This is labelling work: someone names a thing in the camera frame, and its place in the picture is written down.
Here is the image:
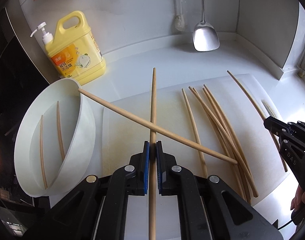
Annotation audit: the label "white cutting board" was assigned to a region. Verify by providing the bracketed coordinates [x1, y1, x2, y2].
[102, 74, 288, 204]

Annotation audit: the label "wooden chopstick on board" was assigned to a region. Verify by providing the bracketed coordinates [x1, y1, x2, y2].
[181, 88, 208, 178]

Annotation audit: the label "yellow dish soap bottle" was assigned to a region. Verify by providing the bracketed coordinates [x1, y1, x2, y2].
[30, 10, 106, 86]

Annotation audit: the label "chopstick in bowl left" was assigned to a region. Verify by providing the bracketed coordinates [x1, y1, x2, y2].
[39, 115, 48, 189]

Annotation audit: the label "diagonal wooden chopstick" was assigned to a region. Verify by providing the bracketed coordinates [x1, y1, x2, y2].
[78, 88, 238, 165]

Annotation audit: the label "right human hand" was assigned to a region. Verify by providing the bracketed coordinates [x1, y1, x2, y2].
[290, 185, 305, 211]

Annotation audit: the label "white bottle brush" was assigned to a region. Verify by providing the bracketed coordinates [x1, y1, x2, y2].
[174, 0, 185, 32]

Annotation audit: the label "chopstick in bowl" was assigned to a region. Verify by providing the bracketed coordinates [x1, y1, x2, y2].
[39, 115, 48, 189]
[57, 101, 65, 161]

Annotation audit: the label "white round bowl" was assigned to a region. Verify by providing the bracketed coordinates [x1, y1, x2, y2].
[14, 79, 96, 197]

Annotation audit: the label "steel spatula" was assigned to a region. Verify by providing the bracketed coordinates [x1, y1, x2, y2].
[193, 0, 220, 52]

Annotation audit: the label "chopstick in bowl right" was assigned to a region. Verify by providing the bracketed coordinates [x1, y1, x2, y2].
[57, 101, 65, 161]

